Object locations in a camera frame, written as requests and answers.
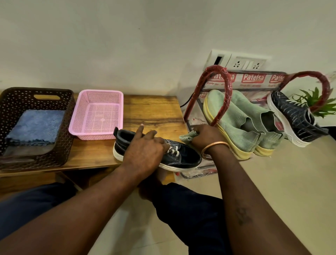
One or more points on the green knit slip-on shoe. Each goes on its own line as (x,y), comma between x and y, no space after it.
(233,120)
(271,143)

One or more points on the white socket switch board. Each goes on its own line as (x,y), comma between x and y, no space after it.
(248,63)

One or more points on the person's left little finger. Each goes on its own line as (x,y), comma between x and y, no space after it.
(140,133)

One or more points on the red framed shoe rack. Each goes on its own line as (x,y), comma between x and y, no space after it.
(227,78)

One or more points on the person's right hand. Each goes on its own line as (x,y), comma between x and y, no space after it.
(208,139)

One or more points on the person's right fingers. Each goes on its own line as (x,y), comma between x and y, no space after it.
(198,136)

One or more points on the green potted plant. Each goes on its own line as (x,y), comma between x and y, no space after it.
(328,107)

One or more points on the blue microfibre cloth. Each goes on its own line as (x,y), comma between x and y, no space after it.
(36,126)

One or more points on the person's left hand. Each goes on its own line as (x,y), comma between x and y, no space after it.
(141,155)

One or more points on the gold bangle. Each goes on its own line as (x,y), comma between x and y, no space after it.
(213,145)

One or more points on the person's right forearm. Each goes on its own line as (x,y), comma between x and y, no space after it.
(249,205)

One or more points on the person's left leg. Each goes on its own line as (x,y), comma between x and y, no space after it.
(28,205)

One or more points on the person's leg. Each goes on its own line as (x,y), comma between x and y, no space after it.
(28,205)
(194,218)

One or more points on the brown plastic basket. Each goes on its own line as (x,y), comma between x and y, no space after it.
(67,115)

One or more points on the black lace-up sneaker white sole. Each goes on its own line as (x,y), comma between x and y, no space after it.
(296,118)
(185,156)

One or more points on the person's right leg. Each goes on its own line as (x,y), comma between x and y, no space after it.
(194,218)

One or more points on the small green cleaning cloth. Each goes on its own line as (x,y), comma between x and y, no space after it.
(187,137)

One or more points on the white wall plate black slot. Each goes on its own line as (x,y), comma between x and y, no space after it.
(217,59)

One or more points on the pink plastic basket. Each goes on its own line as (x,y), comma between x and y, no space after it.
(98,115)

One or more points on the person's left forearm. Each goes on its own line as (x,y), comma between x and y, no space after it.
(78,210)

